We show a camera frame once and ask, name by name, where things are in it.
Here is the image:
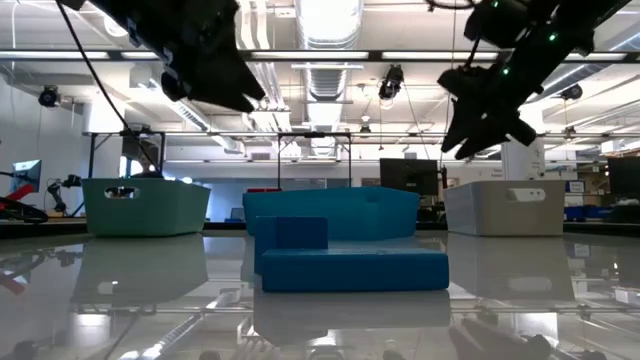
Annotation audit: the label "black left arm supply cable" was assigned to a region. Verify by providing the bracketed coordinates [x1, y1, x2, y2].
[55, 0, 164, 176]

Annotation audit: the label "blue plastic bin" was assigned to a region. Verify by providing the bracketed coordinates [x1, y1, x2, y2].
[242, 186, 421, 242]

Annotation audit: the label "red and black equipment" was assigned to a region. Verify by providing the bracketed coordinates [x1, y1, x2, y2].
[0, 170, 50, 225]

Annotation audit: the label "blue storage boxes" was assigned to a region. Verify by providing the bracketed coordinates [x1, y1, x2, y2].
[563, 204, 612, 219]

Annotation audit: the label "green plastic bin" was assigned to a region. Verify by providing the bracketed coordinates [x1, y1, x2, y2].
[80, 177, 212, 238]

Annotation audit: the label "black monitor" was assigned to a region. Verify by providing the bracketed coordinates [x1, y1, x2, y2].
[607, 155, 640, 198]
[379, 157, 440, 198]

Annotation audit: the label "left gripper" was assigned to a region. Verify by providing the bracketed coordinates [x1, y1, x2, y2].
[124, 0, 267, 114]

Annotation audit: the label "long blue block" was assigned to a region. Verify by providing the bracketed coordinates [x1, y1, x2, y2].
[260, 248, 450, 293]

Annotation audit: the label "black frame stand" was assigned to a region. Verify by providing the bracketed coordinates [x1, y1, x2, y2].
[276, 131, 354, 191]
[82, 130, 167, 180]

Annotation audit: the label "black overhead camera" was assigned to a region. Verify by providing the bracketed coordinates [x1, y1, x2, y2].
[377, 63, 406, 101]

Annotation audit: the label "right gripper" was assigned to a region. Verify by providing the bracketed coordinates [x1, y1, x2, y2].
[436, 65, 544, 162]

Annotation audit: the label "white building column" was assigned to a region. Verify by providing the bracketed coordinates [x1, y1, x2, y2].
[501, 139, 547, 182]

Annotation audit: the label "grey plastic bin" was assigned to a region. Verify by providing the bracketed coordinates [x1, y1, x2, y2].
[442, 179, 566, 237]

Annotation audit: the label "silver ceiling air duct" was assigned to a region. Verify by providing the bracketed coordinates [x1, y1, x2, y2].
[293, 0, 366, 101]

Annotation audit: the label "lit computer monitor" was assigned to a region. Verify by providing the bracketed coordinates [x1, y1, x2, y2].
[11, 159, 43, 194]

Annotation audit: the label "black ceiling camera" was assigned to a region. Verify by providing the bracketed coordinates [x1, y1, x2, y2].
[559, 83, 584, 102]
[37, 84, 62, 109]

